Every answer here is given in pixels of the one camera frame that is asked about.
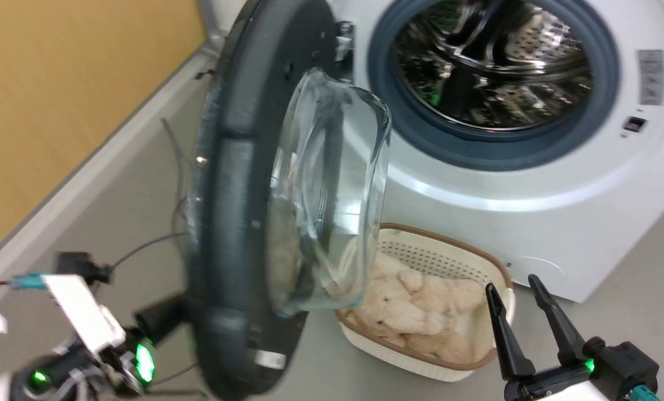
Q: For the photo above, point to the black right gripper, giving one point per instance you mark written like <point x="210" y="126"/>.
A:
<point x="624" y="365"/>

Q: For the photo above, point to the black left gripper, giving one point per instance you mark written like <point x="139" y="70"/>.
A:
<point x="87" y="373"/>

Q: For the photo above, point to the dark grey glass washer door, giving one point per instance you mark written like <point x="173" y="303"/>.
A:
<point x="232" y="195"/>

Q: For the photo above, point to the white front-load washing machine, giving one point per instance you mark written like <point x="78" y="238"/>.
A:
<point x="538" y="223"/>

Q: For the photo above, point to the blue-grey rubber door gasket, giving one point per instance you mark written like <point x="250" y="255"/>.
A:
<point x="477" y="157"/>

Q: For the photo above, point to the black door latch socket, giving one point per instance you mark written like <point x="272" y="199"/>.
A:
<point x="634" y="124"/>

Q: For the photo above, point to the metal door hinge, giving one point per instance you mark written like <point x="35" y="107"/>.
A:
<point x="344" y="42"/>

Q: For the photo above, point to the round white filter cover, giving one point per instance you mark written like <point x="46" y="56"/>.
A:
<point x="543" y="274"/>

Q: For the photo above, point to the cream plush toy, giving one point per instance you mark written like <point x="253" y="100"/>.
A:
<point x="415" y="312"/>

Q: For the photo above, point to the cream brown-rimmed laundry basket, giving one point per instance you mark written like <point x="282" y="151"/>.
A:
<point x="438" y="256"/>

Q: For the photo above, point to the stainless steel washer drum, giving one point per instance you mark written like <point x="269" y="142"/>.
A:
<point x="504" y="67"/>

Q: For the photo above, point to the grey rectangular label sticker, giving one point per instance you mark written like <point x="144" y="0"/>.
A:
<point x="651" y="78"/>

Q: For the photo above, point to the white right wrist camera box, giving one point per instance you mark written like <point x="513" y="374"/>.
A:
<point x="571" y="392"/>

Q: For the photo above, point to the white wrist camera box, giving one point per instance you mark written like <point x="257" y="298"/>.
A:
<point x="571" y="392"/>
<point x="84" y="312"/>

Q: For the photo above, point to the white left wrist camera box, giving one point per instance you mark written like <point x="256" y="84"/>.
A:
<point x="84" y="312"/>

